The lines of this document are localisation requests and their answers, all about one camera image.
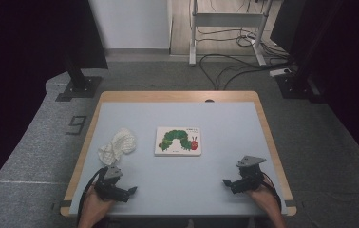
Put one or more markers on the caterpillar picture board book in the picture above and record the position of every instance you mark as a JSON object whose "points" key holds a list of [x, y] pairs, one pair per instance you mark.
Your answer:
{"points": [[178, 141]]}

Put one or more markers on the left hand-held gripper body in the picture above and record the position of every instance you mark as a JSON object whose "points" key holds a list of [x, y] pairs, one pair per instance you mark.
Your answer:
{"points": [[109, 188]]}

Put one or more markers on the white waffle cloth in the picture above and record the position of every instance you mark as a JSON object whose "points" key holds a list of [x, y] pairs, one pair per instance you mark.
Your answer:
{"points": [[119, 145]]}

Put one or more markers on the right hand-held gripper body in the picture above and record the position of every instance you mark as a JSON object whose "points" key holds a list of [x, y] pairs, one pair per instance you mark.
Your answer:
{"points": [[249, 177]]}

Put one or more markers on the person's left hand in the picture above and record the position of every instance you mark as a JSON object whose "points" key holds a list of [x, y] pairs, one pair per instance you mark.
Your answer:
{"points": [[93, 207]]}

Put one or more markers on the white desk frame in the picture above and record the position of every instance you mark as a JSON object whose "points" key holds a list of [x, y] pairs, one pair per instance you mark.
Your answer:
{"points": [[228, 19]]}

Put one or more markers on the black tape strip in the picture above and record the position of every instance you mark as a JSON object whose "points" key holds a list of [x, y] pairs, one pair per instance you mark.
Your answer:
{"points": [[290, 203], [66, 203]]}

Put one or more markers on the black curtain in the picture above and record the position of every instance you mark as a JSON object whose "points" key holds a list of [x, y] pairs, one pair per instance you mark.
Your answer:
{"points": [[351, 63], [25, 47]]}

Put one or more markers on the person's right hand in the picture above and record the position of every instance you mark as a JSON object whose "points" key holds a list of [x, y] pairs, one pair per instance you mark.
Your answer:
{"points": [[264, 201]]}

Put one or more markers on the wooden table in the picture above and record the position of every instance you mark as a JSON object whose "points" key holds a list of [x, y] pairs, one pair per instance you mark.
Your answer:
{"points": [[168, 96]]}

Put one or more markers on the black stand with base plate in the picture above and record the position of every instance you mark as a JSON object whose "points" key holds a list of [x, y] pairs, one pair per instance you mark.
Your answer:
{"points": [[294, 85], [79, 85]]}

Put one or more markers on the white power strip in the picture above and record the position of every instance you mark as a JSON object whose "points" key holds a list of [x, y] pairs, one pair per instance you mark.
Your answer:
{"points": [[280, 72]]}

